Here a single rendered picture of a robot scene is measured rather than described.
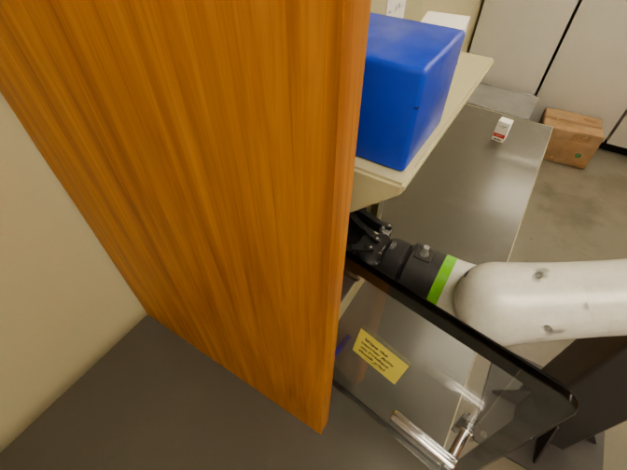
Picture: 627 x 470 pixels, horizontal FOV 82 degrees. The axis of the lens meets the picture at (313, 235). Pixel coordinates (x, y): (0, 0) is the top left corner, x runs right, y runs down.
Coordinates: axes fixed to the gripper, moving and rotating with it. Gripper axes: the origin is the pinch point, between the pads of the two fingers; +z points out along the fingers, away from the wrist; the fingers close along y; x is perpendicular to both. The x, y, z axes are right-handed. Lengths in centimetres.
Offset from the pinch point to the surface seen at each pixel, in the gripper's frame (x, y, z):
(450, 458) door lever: -0.5, 25.3, -36.7
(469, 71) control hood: -31.2, -7.7, -19.8
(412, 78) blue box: -39.3, 16.7, -20.4
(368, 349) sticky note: -2.5, 19.2, -22.4
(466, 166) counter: 25, -74, -17
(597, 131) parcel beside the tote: 91, -267, -75
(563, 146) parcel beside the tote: 103, -257, -59
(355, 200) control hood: -27.4, 18.2, -17.6
